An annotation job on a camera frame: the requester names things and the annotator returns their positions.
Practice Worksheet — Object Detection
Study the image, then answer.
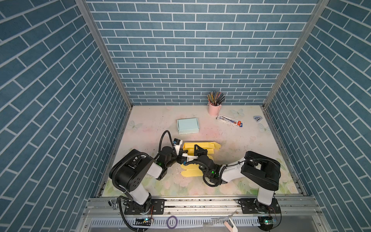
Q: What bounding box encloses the yellow paper box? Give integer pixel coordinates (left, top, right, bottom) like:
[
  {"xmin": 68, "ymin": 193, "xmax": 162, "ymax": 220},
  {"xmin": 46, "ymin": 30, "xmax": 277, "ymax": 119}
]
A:
[{"xmin": 180, "ymin": 142, "xmax": 222, "ymax": 179}]

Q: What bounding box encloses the light blue paper box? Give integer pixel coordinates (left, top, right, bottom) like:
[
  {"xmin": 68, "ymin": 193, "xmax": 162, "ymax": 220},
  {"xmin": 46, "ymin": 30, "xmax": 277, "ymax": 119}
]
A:
[{"xmin": 177, "ymin": 118, "xmax": 200, "ymax": 134}]

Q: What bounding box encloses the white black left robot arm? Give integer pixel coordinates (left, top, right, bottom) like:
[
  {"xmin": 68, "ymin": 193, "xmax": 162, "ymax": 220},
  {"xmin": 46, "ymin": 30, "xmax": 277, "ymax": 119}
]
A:
[{"xmin": 109, "ymin": 145, "xmax": 180, "ymax": 208}]

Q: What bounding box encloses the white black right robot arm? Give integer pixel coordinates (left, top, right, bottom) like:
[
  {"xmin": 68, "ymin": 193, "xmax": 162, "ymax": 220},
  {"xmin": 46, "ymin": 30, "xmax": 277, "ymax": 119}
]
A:
[{"xmin": 184, "ymin": 145, "xmax": 281, "ymax": 206}]

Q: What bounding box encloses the white blue pencil box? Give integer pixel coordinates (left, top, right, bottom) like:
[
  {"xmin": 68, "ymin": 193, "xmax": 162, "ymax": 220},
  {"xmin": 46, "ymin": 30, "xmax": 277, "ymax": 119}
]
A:
[{"xmin": 216, "ymin": 115, "xmax": 243, "ymax": 128}]

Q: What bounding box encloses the pink metal pencil bucket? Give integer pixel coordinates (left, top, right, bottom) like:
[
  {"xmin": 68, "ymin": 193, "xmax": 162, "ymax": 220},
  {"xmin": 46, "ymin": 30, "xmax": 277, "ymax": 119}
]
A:
[{"xmin": 208, "ymin": 103, "xmax": 222, "ymax": 117}]

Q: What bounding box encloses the bundle of coloured pencils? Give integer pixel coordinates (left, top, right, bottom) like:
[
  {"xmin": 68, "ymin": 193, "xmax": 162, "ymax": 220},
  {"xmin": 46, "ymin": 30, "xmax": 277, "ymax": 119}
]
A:
[{"xmin": 207, "ymin": 91, "xmax": 225, "ymax": 106}]

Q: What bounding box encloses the white pink clip tool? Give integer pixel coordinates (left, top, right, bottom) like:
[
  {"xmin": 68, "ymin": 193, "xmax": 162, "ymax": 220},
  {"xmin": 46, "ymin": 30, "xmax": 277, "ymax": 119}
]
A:
[{"xmin": 212, "ymin": 211, "xmax": 238, "ymax": 232}]

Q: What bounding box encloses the left green circuit board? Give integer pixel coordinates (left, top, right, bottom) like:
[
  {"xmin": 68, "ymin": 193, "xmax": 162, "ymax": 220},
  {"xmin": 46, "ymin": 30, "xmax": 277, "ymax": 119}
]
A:
[{"xmin": 133, "ymin": 217, "xmax": 154, "ymax": 227}]

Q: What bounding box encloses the green circuit board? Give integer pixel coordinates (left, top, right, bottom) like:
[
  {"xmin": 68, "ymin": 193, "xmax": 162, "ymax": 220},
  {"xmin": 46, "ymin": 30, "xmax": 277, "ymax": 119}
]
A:
[
  {"xmin": 258, "ymin": 217, "xmax": 277, "ymax": 232},
  {"xmin": 133, "ymin": 217, "xmax": 154, "ymax": 227}
]

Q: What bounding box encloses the right green circuit board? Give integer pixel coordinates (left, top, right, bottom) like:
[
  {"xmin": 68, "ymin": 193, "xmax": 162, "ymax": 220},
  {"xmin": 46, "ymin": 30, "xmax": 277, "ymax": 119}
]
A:
[{"xmin": 258, "ymin": 217, "xmax": 277, "ymax": 232}]

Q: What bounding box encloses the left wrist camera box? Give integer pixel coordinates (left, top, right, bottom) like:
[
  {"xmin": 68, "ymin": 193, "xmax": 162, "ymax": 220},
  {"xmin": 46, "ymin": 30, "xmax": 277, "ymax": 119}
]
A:
[{"xmin": 173, "ymin": 138, "xmax": 183, "ymax": 158}]

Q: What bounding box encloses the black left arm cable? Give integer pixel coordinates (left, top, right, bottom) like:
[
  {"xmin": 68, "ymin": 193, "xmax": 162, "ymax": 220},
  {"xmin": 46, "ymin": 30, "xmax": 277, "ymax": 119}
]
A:
[{"xmin": 111, "ymin": 130, "xmax": 174, "ymax": 201}]

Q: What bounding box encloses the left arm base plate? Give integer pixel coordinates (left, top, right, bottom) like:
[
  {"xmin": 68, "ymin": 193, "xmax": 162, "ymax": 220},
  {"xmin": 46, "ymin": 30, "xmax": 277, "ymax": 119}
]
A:
[{"xmin": 123, "ymin": 199, "xmax": 165, "ymax": 215}]

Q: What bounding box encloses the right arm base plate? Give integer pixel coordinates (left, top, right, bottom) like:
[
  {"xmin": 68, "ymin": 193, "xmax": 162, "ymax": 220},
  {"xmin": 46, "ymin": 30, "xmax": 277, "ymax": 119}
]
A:
[{"xmin": 237, "ymin": 198, "xmax": 281, "ymax": 215}]

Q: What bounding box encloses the purple tape ring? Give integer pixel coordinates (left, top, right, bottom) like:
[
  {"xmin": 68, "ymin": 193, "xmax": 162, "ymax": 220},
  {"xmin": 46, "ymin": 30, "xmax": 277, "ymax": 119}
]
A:
[{"xmin": 166, "ymin": 215, "xmax": 178, "ymax": 230}]

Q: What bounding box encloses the aluminium front rail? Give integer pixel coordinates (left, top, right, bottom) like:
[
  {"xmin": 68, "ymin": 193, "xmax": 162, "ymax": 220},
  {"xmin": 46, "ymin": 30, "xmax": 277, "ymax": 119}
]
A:
[{"xmin": 77, "ymin": 194, "xmax": 330, "ymax": 232}]

